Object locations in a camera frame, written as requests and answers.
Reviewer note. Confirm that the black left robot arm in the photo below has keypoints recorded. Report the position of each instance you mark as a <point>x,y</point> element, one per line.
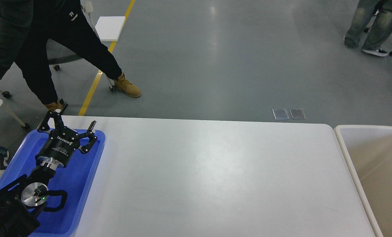
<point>45,187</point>

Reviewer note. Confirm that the beige plastic bin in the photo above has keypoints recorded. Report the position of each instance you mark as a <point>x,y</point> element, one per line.
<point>367,150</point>

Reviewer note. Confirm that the right metal floor plate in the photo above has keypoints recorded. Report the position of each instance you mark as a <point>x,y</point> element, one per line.
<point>297,114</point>

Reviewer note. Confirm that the metal floor plate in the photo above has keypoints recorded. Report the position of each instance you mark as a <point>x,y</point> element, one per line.
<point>297,114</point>
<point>281,114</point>

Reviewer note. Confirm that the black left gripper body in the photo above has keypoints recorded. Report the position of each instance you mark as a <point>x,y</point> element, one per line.
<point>59,147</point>

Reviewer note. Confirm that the white foam board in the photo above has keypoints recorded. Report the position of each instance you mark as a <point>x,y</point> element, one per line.
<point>109,28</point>

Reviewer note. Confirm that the left metal floor plate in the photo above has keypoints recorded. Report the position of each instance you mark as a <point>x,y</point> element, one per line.
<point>281,114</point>

